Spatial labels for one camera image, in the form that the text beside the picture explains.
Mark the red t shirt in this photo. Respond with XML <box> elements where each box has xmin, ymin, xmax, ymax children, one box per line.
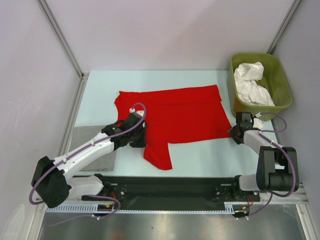
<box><xmin>114</xmin><ymin>85</ymin><xmax>231</xmax><ymax>171</ymax></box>

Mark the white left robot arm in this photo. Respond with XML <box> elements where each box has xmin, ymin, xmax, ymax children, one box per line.
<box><xmin>31</xmin><ymin>112</ymin><xmax>148</xmax><ymax>208</ymax></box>

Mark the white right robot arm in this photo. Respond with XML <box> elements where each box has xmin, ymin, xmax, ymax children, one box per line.
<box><xmin>229</xmin><ymin>112</ymin><xmax>300</xmax><ymax>201</ymax></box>

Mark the folded grey t shirt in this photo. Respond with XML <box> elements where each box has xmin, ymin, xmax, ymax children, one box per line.
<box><xmin>69</xmin><ymin>125</ymin><xmax>116</xmax><ymax>173</ymax></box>

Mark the light blue table mat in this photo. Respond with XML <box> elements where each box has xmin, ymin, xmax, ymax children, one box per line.
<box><xmin>75</xmin><ymin>70</ymin><xmax>258</xmax><ymax>178</ymax></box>

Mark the white crumpled t shirt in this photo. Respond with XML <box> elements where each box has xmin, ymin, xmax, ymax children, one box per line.
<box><xmin>234</xmin><ymin>61</ymin><xmax>275</xmax><ymax>107</ymax></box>

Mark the green plastic bin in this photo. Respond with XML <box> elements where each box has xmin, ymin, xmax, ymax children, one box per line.
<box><xmin>227</xmin><ymin>52</ymin><xmax>293</xmax><ymax>121</ymax></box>

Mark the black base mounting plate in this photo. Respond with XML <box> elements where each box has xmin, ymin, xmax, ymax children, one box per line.
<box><xmin>97</xmin><ymin>174</ymin><xmax>263</xmax><ymax>211</ymax></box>

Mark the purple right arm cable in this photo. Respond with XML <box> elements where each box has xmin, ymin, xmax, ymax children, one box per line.
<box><xmin>237</xmin><ymin>112</ymin><xmax>298</xmax><ymax>220</ymax></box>

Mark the white slotted cable duct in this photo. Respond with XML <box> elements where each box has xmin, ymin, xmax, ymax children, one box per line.
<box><xmin>46</xmin><ymin>203</ymin><xmax>235</xmax><ymax>215</ymax></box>

